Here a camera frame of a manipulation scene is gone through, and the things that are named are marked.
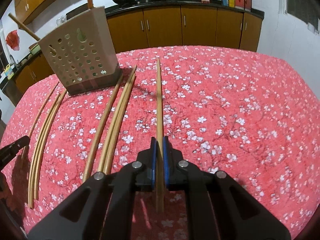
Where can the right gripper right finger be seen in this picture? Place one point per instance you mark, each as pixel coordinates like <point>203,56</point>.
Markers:
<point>197,185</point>

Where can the yellow detergent jug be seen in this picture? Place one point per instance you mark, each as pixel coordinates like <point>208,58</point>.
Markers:
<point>9,71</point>

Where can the red floral tablecloth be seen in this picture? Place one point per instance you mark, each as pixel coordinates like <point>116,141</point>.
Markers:
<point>249,114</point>

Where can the window with grille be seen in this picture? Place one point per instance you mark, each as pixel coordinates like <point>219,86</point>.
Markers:
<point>305,11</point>

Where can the beige perforated utensil holder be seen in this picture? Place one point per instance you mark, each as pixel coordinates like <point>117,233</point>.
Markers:
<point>81,53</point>

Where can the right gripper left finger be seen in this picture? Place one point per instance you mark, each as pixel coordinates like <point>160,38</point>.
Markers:
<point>122,186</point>

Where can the green pot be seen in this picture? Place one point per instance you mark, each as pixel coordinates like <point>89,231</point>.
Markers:
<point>34,48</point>

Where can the brown lower kitchen cabinets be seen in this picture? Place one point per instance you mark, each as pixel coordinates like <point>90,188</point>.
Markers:
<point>168,23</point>

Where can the red plastic bag on wall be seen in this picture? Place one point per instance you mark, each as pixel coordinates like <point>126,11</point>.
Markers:
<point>13,40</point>

